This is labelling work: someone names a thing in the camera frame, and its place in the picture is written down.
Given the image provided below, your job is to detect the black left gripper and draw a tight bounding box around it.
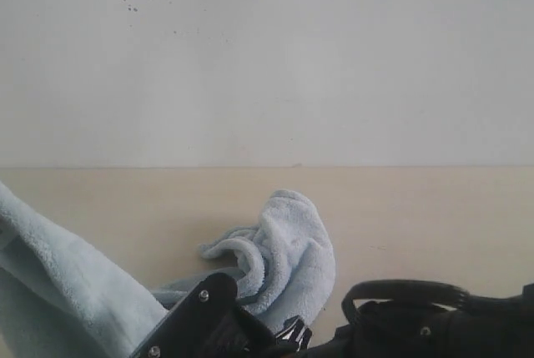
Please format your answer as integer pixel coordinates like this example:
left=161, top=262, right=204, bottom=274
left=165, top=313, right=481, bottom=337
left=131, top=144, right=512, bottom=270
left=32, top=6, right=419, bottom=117
left=234, top=314, right=312, bottom=357

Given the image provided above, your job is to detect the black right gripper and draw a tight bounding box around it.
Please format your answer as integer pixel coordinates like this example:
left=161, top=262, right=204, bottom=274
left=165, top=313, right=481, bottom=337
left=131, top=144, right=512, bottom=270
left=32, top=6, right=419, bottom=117
left=304, top=300, right=533, bottom=358

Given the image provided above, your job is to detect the light blue fluffy towel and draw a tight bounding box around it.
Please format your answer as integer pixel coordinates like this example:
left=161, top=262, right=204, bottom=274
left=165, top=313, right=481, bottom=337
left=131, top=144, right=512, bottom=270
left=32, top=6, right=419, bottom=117
left=1, top=188, right=335, bottom=357

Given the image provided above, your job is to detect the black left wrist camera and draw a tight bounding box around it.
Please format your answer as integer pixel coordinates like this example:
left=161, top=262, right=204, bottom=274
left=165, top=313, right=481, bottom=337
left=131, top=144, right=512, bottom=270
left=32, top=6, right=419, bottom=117
left=131, top=273, right=276, bottom=358

